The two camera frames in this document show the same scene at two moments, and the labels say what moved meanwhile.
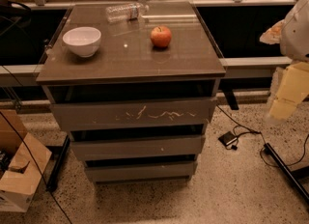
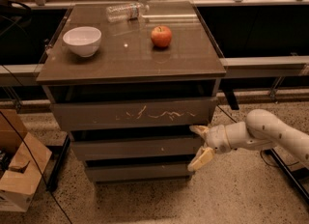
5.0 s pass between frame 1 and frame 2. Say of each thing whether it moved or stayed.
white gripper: moved
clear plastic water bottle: stayed
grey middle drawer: stayed
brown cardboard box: stayed
